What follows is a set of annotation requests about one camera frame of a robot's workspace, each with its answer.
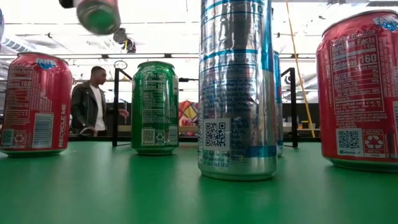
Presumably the silver ceiling air duct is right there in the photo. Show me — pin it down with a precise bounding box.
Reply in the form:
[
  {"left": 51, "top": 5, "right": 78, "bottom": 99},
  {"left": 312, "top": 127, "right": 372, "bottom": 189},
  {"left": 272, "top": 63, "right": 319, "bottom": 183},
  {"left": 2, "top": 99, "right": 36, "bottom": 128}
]
[{"left": 0, "top": 33, "right": 34, "bottom": 54}]

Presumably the green Sprite soda can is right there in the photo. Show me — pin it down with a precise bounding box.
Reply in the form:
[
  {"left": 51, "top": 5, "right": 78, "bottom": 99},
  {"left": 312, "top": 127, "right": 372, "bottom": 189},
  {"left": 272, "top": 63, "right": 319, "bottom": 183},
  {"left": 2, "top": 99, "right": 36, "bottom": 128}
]
[{"left": 131, "top": 60, "right": 180, "bottom": 156}]

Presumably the yellow power cord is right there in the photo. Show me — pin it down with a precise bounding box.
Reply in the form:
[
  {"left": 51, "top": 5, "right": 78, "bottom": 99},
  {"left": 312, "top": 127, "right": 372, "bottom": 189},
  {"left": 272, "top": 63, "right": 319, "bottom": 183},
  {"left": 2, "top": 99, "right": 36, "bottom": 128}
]
[{"left": 285, "top": 0, "right": 317, "bottom": 138}]

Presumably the long ceiling light bar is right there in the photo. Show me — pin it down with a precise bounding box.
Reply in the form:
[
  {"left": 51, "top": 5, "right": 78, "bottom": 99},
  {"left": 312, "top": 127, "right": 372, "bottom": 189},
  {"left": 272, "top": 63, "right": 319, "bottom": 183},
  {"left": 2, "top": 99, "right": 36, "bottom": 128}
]
[{"left": 0, "top": 52, "right": 318, "bottom": 60}]

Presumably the green table mat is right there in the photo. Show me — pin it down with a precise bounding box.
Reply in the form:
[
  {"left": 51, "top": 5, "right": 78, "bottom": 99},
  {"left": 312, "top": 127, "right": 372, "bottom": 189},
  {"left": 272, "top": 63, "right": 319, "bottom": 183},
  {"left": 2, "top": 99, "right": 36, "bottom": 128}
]
[{"left": 0, "top": 141, "right": 398, "bottom": 224}]

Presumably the person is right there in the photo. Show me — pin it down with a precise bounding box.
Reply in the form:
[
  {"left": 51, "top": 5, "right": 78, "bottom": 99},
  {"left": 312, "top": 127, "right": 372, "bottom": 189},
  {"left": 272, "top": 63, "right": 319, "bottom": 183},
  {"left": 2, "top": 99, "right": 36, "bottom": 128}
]
[{"left": 70, "top": 65, "right": 130, "bottom": 137}]

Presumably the black partition panel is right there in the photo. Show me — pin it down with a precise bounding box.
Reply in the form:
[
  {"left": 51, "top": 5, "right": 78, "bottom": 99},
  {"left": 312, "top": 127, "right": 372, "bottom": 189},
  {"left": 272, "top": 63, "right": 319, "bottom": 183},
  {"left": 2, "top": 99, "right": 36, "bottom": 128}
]
[
  {"left": 104, "top": 102, "right": 132, "bottom": 137},
  {"left": 281, "top": 102, "right": 320, "bottom": 129}
]

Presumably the colourful patterned cloth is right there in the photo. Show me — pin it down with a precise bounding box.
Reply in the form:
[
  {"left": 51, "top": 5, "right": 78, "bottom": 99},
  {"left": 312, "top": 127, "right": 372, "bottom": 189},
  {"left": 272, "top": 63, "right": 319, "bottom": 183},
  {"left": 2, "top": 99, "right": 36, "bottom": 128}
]
[{"left": 178, "top": 100, "right": 200, "bottom": 137}]

